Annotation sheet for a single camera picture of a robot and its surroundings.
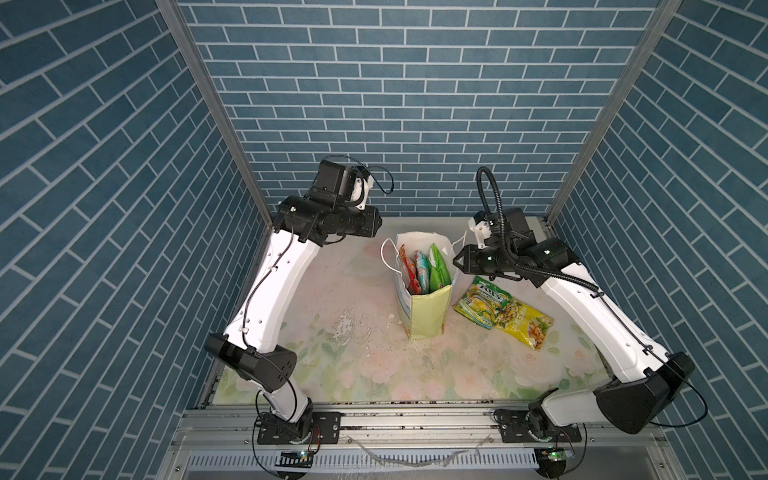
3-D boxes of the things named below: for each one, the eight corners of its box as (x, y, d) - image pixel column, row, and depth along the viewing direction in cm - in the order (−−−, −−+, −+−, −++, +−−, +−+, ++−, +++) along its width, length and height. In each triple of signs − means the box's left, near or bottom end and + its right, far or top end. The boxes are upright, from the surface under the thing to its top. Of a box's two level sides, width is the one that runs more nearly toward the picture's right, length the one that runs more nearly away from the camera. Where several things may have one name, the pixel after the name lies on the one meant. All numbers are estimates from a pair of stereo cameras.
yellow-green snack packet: (489, 324, 94) (492, 319, 92) (503, 299, 100) (507, 293, 97) (537, 353, 89) (541, 348, 86) (549, 324, 95) (554, 319, 92)
